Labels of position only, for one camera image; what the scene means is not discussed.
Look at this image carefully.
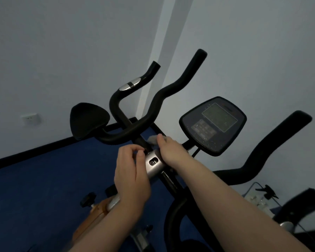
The person's right forearm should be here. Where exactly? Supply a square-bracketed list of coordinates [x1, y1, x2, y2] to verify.
[173, 158, 312, 252]

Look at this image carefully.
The white wall socket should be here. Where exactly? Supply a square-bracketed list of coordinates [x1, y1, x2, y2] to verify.
[21, 113, 41, 126]

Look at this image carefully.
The person's right hand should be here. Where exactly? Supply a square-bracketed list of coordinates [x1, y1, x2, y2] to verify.
[156, 133, 195, 171]

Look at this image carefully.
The orange bike frame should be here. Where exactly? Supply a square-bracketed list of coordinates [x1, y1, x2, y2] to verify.
[72, 198, 114, 245]

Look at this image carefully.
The person's left forearm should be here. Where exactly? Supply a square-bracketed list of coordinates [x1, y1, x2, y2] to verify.
[68, 202, 147, 252]

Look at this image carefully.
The thin black cable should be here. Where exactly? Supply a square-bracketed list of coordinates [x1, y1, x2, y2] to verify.
[241, 182, 266, 198]

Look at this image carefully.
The black bike console display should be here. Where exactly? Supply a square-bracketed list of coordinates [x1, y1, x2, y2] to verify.
[179, 96, 247, 157]

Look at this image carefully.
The black exercise bike handlebar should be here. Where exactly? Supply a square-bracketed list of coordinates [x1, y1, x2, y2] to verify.
[94, 49, 315, 252]

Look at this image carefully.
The person's left hand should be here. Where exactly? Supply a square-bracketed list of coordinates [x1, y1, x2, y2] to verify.
[114, 144, 152, 208]

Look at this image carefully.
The black adjustment knob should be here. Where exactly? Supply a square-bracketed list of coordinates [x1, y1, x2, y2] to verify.
[105, 184, 118, 198]
[80, 192, 97, 208]

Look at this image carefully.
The silver pulse sensor plate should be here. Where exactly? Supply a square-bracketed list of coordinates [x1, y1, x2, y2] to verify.
[119, 77, 142, 92]
[279, 221, 295, 234]

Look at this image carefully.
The silver handlebar clamp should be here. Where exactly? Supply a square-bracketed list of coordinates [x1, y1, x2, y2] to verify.
[144, 149, 166, 184]

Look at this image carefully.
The silver bike post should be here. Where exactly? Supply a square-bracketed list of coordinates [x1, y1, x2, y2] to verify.
[106, 194, 121, 212]

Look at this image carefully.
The white power strip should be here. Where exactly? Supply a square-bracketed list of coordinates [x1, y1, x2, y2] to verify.
[245, 191, 275, 219]

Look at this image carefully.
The black baseboard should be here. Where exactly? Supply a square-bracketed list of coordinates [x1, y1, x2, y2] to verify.
[0, 117, 166, 172]

